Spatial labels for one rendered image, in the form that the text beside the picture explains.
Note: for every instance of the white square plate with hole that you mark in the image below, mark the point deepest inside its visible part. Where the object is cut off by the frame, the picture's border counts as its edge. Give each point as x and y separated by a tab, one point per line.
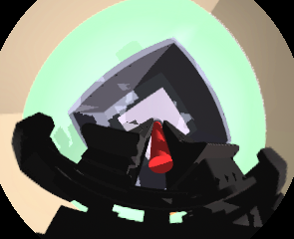
157	106

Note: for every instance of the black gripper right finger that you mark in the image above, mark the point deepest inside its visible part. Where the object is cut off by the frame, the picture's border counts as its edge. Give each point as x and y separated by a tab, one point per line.
187	154

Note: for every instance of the red peg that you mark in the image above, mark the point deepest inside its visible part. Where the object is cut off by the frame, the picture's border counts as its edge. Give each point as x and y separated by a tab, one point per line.
159	158

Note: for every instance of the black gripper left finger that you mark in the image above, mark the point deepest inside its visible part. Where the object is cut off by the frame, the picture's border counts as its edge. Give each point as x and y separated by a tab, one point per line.
129	143

